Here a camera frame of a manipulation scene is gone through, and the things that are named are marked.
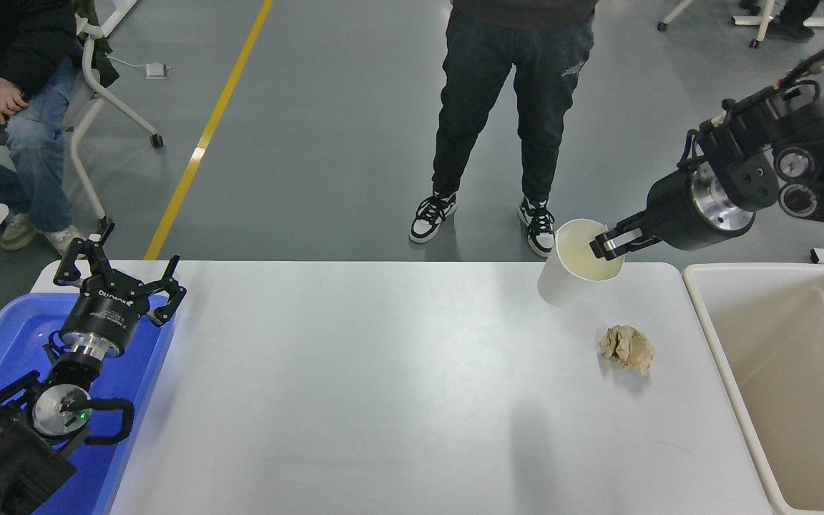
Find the white frame chair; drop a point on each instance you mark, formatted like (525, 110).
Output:
(119, 104)

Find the tan paper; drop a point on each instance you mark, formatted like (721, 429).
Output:
(628, 349)

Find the standing person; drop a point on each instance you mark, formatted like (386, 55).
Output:
(476, 93)

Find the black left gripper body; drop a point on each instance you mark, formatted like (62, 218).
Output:
(104, 315)

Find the large pale plastic bin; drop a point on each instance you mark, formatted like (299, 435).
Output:
(812, 372)

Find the white rolling frame legs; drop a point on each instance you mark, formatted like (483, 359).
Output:
(764, 21)

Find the seated person's hand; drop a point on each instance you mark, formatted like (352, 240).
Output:
(10, 100)

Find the blue plastic tray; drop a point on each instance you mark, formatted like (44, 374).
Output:
(18, 329)

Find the white power adapter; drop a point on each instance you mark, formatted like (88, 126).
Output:
(156, 71)

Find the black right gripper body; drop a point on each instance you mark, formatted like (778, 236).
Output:
(673, 211)

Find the dark green jacket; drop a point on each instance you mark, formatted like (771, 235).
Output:
(103, 61)

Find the person in black shoes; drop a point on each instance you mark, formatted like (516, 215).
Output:
(795, 21)

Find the white paper cup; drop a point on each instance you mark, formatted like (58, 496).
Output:
(562, 275)

